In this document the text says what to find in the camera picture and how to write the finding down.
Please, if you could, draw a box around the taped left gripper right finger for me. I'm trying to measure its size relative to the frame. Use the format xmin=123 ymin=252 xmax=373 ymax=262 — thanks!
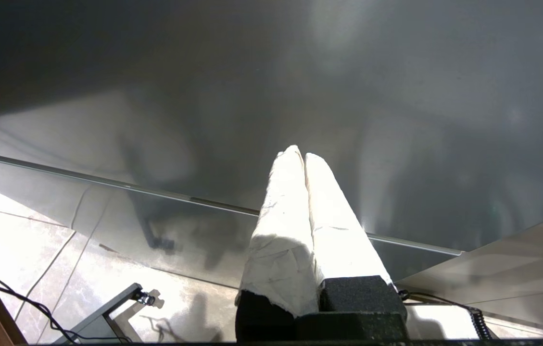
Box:
xmin=304 ymin=153 xmax=408 ymax=319

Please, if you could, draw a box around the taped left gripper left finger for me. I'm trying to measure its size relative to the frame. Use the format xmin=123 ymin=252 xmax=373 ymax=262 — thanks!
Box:
xmin=234 ymin=145 xmax=321 ymax=342

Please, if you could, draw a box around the small caster wheel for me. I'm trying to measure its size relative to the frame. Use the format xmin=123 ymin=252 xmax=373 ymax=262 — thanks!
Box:
xmin=134 ymin=290 xmax=157 ymax=308

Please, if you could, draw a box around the stainless steel appliance front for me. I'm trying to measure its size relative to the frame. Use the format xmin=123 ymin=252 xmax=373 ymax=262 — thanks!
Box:
xmin=0 ymin=0 xmax=543 ymax=289

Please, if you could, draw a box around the grey table leg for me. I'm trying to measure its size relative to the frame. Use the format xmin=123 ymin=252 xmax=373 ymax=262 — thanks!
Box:
xmin=52 ymin=283 xmax=149 ymax=345

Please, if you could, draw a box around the black coiled cable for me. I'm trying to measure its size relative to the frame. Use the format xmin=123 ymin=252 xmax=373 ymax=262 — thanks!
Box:
xmin=398 ymin=290 xmax=494 ymax=341

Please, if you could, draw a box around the thin black floor cable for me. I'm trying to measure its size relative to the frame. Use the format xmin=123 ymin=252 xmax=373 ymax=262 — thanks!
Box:
xmin=0 ymin=275 xmax=130 ymax=344

